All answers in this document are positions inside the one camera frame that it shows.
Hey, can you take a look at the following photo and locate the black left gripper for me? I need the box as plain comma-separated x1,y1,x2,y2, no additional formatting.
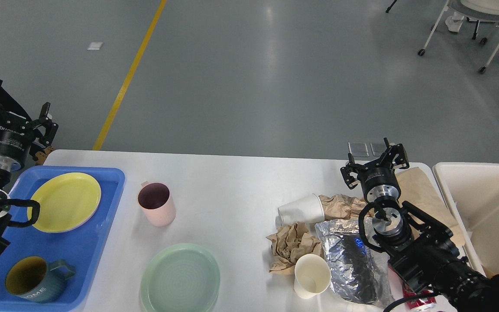
0,79,59,171

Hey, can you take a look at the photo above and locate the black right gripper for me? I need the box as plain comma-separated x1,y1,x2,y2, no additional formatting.
340,138,410,203

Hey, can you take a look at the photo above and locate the pink mug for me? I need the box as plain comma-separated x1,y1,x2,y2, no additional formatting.
137,181,176,227

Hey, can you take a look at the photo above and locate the green plate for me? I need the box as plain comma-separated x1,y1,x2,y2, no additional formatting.
140,243,220,312

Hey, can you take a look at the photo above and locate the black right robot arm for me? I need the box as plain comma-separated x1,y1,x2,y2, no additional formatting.
340,138,499,312

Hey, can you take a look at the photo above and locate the floor outlet plate right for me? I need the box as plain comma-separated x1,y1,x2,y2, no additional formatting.
370,142,393,158

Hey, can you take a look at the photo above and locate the floor outlet plate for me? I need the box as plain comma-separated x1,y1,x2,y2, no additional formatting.
370,142,393,158
348,142,370,157

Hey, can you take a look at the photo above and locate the floor outlet plate left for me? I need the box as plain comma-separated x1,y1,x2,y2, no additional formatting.
348,142,370,157

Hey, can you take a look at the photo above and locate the person in black clothes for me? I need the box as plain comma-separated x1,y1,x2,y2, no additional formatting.
0,79,58,172

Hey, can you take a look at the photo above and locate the flat brown paper bag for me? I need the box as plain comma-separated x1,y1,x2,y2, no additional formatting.
396,167,465,247

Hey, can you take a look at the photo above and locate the crumpled brown paper back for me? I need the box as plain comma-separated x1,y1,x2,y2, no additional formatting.
319,194,367,221

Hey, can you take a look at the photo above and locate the crumpled brown paper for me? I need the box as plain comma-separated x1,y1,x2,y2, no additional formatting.
266,222,324,275
319,194,367,221

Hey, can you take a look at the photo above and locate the white paper cup lying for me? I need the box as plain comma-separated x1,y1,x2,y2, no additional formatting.
278,194,325,226

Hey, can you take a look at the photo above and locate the yellow plate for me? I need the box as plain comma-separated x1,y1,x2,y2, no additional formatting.
31,172,102,233

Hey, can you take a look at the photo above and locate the silver foil bag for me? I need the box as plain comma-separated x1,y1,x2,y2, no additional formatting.
314,219,394,309

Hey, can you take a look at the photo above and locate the crumpled brown paper front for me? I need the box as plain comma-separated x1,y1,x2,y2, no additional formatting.
266,222,324,275

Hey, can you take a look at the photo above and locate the white plastic bin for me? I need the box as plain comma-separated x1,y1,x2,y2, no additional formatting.
433,162,499,278

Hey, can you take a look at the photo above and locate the white paper cup upright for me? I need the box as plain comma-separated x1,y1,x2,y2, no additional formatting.
293,253,331,299

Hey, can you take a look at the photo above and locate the red soda can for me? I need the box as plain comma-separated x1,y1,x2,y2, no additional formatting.
400,278,436,312

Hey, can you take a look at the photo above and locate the blue plastic tray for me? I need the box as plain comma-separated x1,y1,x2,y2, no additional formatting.
0,166,125,312

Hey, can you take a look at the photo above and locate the teal mug yellow inside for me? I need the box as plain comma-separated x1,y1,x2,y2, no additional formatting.
4,256,77,304

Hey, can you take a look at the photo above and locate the white rolling chair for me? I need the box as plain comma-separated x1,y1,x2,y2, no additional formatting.
418,0,499,75

